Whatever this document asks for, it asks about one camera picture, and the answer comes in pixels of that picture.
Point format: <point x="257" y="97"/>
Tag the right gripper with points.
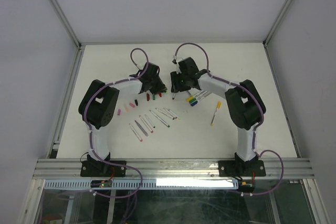
<point x="175" y="85"/>

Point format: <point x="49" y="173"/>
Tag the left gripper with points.
<point x="161" y="87"/>

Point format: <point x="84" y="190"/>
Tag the green cap rainbow marker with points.
<point x="159" y="118"/>

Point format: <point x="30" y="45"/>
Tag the black cap whiteboard marker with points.
<point x="150" y="121"/>

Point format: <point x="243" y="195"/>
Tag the translucent grey highlighter pen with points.
<point x="141" y="128"/>

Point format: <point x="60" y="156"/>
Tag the pink cap acrylic marker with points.
<point x="146" y="124"/>

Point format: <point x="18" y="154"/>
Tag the magenta cap acrylic marker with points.
<point x="136" y="133"/>

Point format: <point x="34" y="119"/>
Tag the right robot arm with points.
<point x="245" y="106"/>

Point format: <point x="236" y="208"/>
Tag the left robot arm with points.
<point x="97" y="109"/>

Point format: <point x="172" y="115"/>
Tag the blue cap marker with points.
<point x="199" y="101"/>

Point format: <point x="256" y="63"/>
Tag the yellow cap long marker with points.
<point x="215" y="112"/>

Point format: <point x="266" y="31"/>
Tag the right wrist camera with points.
<point x="176" y="60"/>

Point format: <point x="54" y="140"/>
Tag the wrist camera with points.
<point x="176" y="60"/>
<point x="140" y="66"/>

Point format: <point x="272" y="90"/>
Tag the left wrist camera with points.
<point x="140" y="66"/>

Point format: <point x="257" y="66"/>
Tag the left aluminium frame post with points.
<point x="65" y="23"/>

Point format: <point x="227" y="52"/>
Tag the aluminium frame post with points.
<point x="65" y="23"/>
<point x="279" y="18"/>

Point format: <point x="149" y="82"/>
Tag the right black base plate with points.
<point x="232" y="168"/>

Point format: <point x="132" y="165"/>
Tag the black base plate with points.
<point x="232" y="168"/>
<point x="93" y="168"/>

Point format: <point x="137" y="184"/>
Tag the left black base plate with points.
<point x="93" y="168"/>

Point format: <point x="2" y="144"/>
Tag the aluminium mounting rail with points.
<point x="292" y="168"/>

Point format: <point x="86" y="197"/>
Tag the grey slotted cable duct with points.
<point x="145" y="184"/>

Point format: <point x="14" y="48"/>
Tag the right aluminium frame post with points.
<point x="279" y="18"/>

